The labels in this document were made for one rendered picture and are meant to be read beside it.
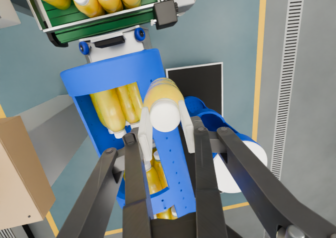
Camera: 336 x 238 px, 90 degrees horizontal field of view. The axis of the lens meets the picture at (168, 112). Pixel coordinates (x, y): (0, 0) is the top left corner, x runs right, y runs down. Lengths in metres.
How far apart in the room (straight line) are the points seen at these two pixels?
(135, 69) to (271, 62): 1.79
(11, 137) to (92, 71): 0.43
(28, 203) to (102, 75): 0.58
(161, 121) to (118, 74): 0.22
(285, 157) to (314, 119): 0.57
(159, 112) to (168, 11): 0.49
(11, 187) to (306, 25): 2.44
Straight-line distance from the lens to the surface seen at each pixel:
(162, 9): 0.65
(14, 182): 0.79
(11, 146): 0.75
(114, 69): 0.41
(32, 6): 0.75
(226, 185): 0.90
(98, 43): 0.60
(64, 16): 0.79
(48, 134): 1.05
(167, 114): 0.21
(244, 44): 1.90
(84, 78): 0.43
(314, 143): 2.86
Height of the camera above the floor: 1.63
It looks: 70 degrees down
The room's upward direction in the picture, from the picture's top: 156 degrees clockwise
